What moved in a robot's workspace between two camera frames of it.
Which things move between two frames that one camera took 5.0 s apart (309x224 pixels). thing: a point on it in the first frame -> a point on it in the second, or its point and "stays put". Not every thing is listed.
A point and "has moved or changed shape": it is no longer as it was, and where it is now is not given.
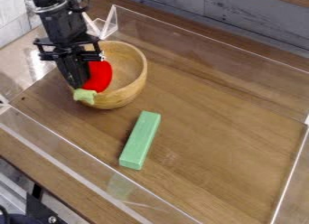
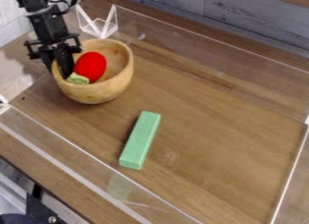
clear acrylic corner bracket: (101, 28) stays put
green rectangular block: (138, 144) stays put
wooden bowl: (130, 72) has moved or changed shape
